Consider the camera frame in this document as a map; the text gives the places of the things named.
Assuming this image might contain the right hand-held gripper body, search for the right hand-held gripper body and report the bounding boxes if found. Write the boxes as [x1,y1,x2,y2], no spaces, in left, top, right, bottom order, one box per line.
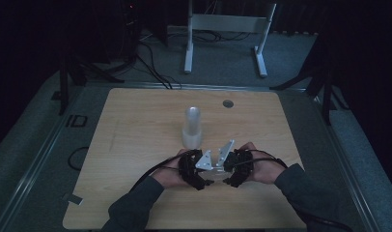
[216,139,255,182]

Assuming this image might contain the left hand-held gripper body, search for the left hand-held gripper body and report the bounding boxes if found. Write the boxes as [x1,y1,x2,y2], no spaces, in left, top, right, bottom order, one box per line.
[178,149,214,191]

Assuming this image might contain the stack of clear plastic cups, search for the stack of clear plastic cups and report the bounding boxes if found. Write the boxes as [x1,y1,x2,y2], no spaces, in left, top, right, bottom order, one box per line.
[182,106,203,150]

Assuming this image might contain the person's left hand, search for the person's left hand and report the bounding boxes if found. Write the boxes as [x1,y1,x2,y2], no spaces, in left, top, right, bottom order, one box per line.
[151,148,188,189]

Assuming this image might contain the person's right hand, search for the person's right hand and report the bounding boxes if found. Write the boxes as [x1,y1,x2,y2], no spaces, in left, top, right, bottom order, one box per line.
[238,142,287,186]

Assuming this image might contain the black tripod stand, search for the black tripod stand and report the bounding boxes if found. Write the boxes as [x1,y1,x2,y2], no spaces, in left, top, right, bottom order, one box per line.
[269,32,350,127]
[57,54,126,116]

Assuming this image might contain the grey tape piece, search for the grey tape piece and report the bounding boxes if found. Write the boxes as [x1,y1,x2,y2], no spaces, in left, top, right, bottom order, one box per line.
[62,192,85,206]

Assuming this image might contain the dark computer tower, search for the dark computer tower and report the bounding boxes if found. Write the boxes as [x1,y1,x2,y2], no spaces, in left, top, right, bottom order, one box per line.
[87,0,142,64]

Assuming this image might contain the right hand-held gripper cable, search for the right hand-held gripper cable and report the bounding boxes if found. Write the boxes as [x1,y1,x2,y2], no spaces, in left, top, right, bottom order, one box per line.
[234,148,289,170]

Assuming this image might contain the hand-held gripper cable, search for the hand-held gripper cable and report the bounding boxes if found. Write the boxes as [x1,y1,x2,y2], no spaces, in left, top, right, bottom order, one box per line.
[234,148,289,170]
[129,149,198,194]

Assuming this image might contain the left hand-held gripper cable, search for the left hand-held gripper cable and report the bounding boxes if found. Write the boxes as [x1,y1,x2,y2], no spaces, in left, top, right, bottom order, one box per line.
[129,149,198,194]

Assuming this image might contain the black floor cables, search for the black floor cables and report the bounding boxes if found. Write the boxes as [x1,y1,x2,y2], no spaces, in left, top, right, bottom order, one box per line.
[132,32,182,90]

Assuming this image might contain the black cable loop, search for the black cable loop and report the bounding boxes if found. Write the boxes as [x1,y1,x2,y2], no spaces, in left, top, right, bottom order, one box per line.
[67,146,90,172]

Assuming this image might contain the cables under white stand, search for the cables under white stand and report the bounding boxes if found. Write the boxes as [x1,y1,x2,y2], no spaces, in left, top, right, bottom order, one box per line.
[190,29,253,43]

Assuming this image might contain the white metal stand frame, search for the white metal stand frame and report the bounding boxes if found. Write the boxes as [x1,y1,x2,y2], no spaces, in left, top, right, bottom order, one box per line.
[183,0,278,79]

